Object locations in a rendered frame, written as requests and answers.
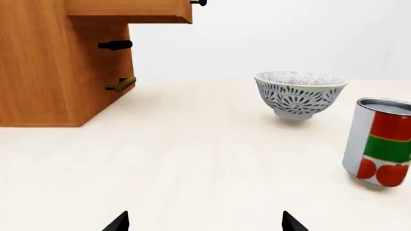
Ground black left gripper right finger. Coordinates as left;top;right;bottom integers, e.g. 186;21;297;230
282;210;310;231

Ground tomato soup can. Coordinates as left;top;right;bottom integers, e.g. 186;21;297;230
342;97;411;188

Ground patterned white ceramic bowl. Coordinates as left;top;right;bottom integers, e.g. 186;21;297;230
254;70;349;121

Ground brass drawer handle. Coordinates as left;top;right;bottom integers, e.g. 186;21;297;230
105;76;137;92

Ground open wooden drawer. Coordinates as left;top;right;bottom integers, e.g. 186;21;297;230
64;0;193;25

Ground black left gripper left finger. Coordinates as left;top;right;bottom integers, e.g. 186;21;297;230
101;210;130;231

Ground wooden drawer cabinet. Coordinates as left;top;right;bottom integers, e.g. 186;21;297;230
0;0;137;128

